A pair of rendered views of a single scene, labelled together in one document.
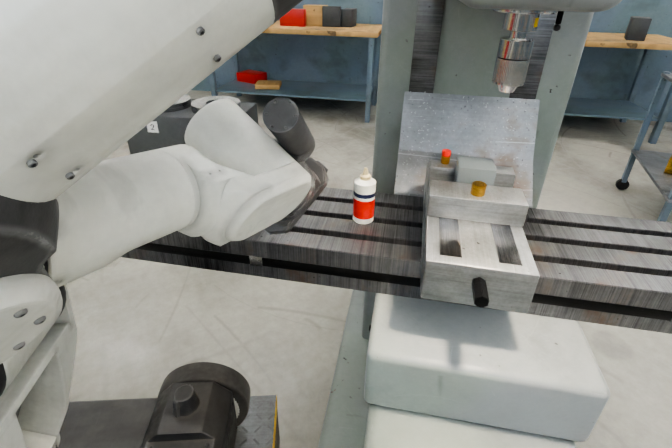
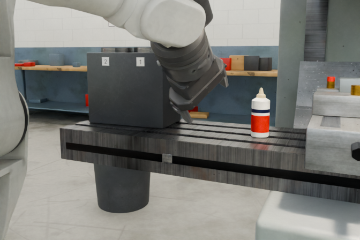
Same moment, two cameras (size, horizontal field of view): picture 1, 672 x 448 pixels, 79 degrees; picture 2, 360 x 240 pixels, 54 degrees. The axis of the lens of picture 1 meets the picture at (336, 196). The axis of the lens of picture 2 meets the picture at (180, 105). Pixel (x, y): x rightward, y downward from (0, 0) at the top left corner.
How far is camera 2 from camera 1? 0.26 m
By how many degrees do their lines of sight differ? 23
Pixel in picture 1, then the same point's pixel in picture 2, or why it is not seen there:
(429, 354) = (315, 226)
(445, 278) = (325, 145)
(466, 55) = (350, 29)
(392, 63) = (289, 39)
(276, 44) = not seen: hidden behind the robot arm
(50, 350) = (7, 167)
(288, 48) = (216, 89)
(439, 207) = (322, 105)
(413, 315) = (302, 204)
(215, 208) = not seen: outside the picture
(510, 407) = not seen: outside the picture
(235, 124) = not seen: outside the picture
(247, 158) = not seen: outside the picture
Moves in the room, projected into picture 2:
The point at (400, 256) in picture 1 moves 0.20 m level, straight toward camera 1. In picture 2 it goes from (289, 151) to (271, 188)
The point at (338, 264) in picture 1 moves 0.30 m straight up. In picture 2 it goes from (234, 160) to (238, 7)
